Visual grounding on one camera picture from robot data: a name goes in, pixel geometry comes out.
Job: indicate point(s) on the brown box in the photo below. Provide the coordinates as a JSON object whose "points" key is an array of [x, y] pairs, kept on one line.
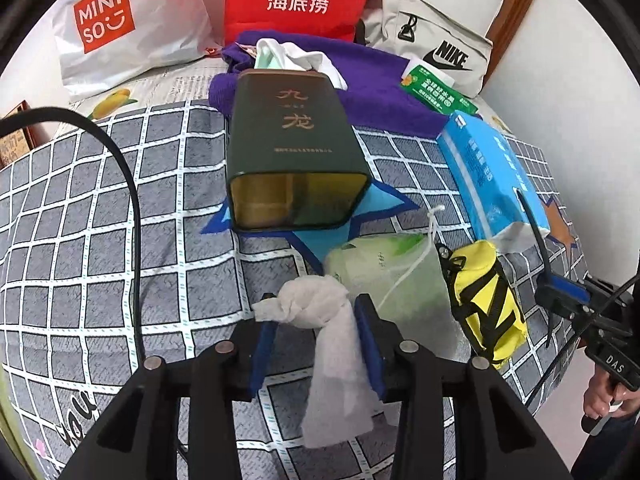
{"points": [[15, 145]]}

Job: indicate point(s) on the brown wooden door frame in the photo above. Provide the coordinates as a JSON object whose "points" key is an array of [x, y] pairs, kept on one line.
{"points": [[522, 0]]}

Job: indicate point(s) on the grey checkered blanket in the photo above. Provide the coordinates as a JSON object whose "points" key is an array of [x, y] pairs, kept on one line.
{"points": [[100, 260]]}

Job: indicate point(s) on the purple towel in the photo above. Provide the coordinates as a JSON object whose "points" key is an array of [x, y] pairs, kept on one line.
{"points": [[380, 95]]}

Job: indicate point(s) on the blue tissue pack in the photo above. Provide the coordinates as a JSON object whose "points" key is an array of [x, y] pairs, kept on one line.
{"points": [[490, 175]]}

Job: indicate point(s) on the person's right hand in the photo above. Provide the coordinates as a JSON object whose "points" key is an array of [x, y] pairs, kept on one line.
{"points": [[600, 395]]}

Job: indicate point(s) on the red paper bag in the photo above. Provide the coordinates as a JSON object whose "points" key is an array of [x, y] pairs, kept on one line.
{"points": [[250, 5]]}

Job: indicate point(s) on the green packet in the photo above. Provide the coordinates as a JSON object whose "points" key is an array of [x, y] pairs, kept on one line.
{"points": [[435, 87]]}

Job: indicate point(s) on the white plastic shopping bag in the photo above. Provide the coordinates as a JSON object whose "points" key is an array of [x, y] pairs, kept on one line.
{"points": [[165, 25]]}

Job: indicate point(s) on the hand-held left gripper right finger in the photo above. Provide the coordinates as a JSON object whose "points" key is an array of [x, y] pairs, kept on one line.
{"points": [[374, 355]]}

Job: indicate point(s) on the light green face mask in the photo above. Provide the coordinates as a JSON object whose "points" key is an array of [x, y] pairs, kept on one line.
{"points": [[267, 60]]}

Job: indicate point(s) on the person's dark trousers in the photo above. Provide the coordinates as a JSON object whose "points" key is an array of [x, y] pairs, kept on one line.
{"points": [[610, 452]]}

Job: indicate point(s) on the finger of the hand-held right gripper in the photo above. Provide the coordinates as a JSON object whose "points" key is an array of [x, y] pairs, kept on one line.
{"points": [[555, 306], [567, 289]]}

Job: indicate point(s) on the dark green tin box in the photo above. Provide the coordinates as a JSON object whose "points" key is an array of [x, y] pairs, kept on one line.
{"points": [[290, 135]]}

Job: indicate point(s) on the grey waist bag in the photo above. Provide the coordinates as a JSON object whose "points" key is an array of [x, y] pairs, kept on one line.
{"points": [[390, 15]]}

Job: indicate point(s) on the fruit print packet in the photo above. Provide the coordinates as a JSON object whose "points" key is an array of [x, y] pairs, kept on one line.
{"points": [[247, 48]]}

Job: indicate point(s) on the white green cloth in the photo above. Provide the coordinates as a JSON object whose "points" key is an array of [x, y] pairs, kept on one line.
{"points": [[320, 62]]}

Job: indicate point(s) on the white printed bedsheet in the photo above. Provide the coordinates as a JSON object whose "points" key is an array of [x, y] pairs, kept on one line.
{"points": [[165, 85]]}

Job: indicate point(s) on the white tissue paper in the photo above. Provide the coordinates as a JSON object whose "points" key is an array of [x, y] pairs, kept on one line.
{"points": [[330, 360]]}

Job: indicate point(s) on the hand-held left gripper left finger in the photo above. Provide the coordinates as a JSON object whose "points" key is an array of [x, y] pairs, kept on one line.
{"points": [[264, 355]]}

